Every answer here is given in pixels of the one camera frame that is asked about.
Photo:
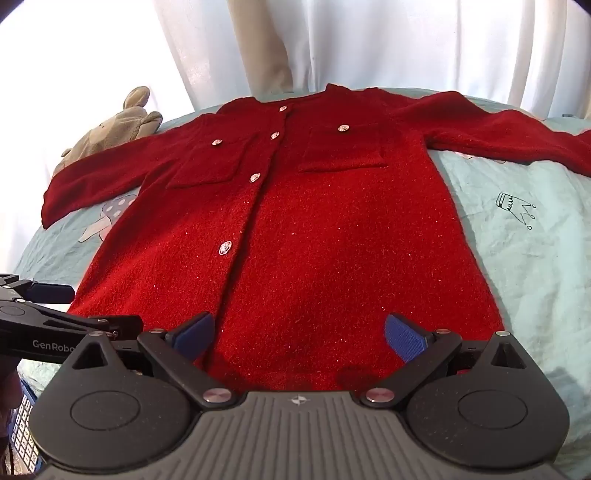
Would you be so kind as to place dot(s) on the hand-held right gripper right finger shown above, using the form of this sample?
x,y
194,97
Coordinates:
x,y
402,339

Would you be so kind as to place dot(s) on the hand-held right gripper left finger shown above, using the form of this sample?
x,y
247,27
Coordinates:
x,y
196,336

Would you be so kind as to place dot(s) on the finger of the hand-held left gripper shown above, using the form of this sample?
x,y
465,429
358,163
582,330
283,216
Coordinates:
x,y
117,325
51,292

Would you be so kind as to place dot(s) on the red knit cardigan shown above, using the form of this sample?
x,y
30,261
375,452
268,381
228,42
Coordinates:
x,y
323,230

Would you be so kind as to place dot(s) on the blue lattice basket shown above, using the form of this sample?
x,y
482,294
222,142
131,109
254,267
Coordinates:
x,y
23,429

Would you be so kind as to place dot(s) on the light blue printed bed sheet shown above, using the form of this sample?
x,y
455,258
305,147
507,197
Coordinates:
x,y
521,258

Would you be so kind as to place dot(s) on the grey plush toy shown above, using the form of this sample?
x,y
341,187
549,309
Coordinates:
x,y
115,129

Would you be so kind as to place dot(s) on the white sheer curtain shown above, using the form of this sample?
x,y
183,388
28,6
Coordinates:
x,y
415,41
203,50

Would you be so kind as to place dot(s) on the beige curtain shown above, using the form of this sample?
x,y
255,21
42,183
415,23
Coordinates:
x,y
268,44

